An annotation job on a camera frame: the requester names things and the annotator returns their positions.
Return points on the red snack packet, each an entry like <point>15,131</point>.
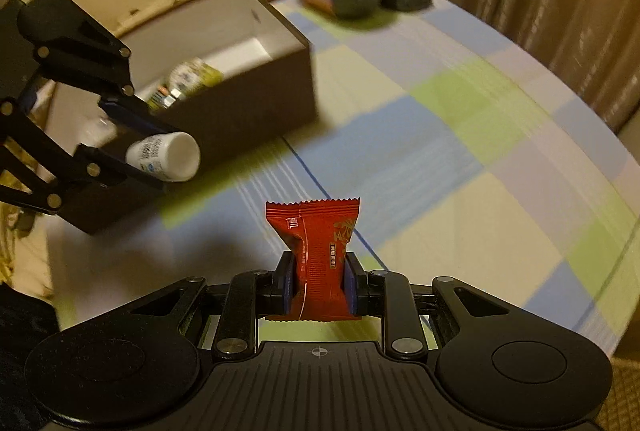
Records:
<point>317,232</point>

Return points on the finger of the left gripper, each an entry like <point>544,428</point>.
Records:
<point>98,190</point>
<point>134,114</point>

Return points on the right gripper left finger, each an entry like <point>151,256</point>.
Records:
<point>264,293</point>

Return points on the small white bottle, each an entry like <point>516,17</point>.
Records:
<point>173,157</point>

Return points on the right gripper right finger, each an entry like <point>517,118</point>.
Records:
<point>373,293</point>

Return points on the green mentholatum blister card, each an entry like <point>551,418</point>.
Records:
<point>185,80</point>

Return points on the checkered tablecloth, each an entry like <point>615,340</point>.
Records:
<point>468,157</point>

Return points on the brown cardboard storage box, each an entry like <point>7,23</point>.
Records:
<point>234,74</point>

